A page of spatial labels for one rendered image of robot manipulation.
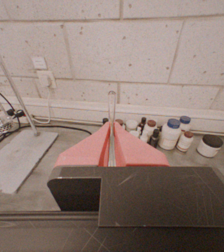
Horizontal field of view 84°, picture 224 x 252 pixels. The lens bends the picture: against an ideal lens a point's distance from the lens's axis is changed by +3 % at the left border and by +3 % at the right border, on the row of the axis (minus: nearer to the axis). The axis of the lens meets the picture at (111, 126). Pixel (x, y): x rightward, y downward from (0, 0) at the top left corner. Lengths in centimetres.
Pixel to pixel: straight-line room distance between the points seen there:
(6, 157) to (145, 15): 76
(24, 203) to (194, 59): 78
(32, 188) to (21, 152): 19
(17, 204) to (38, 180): 8
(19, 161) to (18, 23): 57
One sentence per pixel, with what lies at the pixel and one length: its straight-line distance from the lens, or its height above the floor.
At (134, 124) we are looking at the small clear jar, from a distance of 61.
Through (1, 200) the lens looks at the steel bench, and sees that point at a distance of 58.
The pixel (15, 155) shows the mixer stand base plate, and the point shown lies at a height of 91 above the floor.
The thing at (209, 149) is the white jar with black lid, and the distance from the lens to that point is 64.
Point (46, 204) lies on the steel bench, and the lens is 50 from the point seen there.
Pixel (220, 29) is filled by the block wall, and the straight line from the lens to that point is 66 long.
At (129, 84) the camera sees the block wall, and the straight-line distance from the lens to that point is 63.
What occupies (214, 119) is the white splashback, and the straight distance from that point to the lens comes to 76.
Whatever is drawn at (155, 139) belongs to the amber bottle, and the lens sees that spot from 55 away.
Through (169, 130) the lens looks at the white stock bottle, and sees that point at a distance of 55.
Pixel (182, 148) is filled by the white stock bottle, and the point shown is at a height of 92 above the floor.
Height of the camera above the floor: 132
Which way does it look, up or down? 38 degrees down
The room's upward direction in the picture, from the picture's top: 1 degrees counter-clockwise
